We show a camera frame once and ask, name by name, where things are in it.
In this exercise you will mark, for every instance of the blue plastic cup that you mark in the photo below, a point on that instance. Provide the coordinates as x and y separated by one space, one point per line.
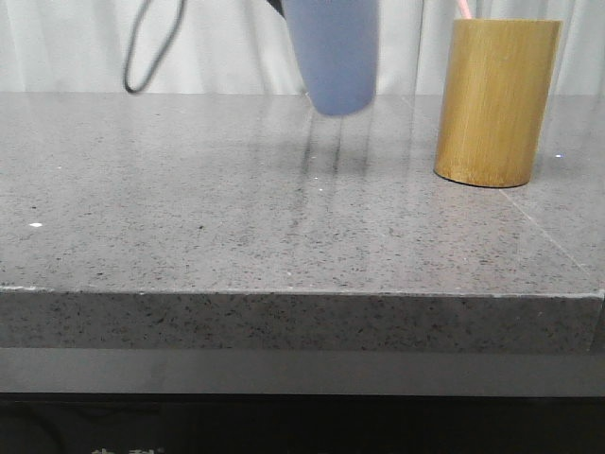
336 47

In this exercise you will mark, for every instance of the white curtain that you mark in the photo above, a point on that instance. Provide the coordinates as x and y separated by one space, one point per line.
242 47

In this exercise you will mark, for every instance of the bamboo cylindrical holder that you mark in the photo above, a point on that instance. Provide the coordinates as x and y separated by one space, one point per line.
497 83

